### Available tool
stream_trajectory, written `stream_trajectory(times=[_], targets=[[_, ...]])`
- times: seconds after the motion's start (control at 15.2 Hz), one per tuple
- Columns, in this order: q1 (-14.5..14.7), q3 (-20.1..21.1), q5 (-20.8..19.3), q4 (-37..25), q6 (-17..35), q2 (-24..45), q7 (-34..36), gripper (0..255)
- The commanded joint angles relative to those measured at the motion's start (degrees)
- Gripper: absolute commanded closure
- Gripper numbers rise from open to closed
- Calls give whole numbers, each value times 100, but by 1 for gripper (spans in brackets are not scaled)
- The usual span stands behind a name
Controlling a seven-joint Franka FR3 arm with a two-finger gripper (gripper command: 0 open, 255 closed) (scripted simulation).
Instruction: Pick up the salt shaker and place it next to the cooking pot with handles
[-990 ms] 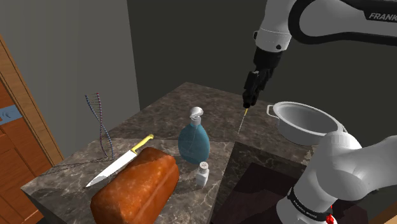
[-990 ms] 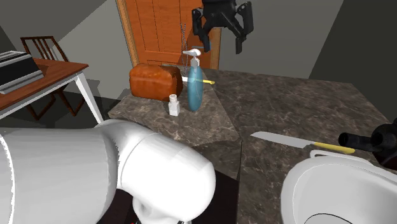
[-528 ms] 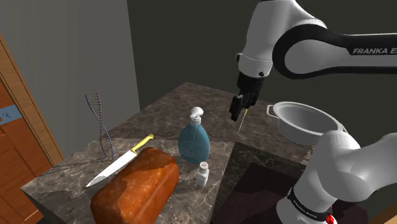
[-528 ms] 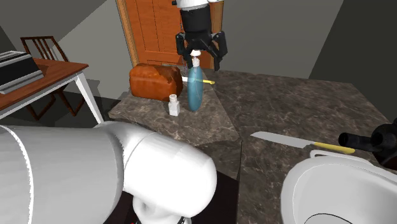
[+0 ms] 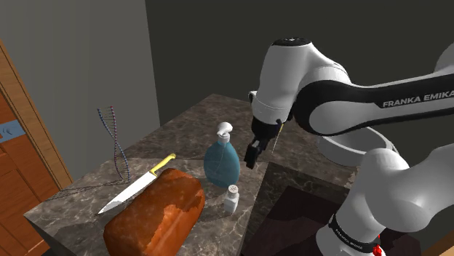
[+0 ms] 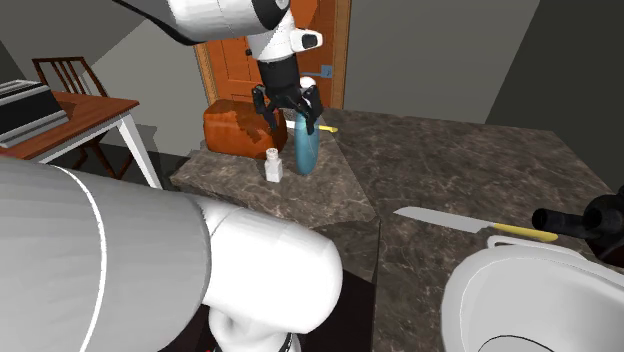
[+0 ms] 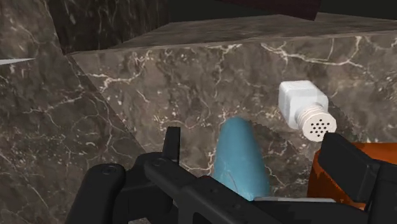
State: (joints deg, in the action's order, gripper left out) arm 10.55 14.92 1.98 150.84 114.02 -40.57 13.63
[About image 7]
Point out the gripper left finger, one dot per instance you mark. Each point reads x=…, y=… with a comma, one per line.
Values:
x=102, y=192

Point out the orange container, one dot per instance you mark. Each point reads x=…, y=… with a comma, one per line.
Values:
x=322, y=186

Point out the light blue rounded object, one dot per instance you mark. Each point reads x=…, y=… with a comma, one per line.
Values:
x=238, y=158

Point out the white salt shaker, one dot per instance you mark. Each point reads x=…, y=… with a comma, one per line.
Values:
x=297, y=99

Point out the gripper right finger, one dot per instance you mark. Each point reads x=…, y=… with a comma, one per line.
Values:
x=347, y=161

